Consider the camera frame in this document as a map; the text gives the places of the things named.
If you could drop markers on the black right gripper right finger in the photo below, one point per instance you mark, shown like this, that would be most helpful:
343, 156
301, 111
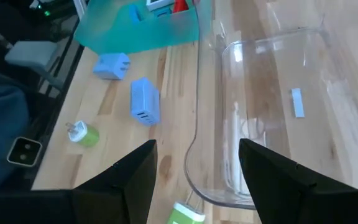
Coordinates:
275, 186

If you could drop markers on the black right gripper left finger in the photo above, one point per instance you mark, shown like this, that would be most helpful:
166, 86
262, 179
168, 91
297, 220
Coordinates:
120, 193

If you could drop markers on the green white wall charger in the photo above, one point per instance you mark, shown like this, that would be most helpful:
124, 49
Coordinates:
185, 216
85, 135

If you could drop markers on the blue multiport USB charger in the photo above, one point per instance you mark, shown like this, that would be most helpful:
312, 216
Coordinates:
145, 101

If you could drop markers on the teal rectangular block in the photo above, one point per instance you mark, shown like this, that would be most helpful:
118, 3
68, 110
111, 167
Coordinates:
135, 14

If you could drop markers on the teal square framed item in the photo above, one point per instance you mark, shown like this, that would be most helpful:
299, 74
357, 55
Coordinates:
163, 13

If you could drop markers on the red rectangular block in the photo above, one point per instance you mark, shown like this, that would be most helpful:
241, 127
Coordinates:
180, 6

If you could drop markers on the clear plastic bin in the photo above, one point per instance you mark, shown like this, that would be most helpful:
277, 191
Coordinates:
275, 77

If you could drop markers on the flat light blue charger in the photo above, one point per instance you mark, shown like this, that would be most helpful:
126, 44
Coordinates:
110, 67

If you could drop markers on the person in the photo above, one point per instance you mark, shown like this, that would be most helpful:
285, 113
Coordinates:
2, 118

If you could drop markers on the teal translucent plastic tray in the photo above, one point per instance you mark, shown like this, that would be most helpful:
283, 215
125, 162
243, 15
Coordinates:
120, 37

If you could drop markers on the grey chair armrest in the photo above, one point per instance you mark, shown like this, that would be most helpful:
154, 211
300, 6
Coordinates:
30, 54

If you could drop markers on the table edge camera module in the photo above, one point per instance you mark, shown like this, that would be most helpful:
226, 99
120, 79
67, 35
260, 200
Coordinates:
24, 151

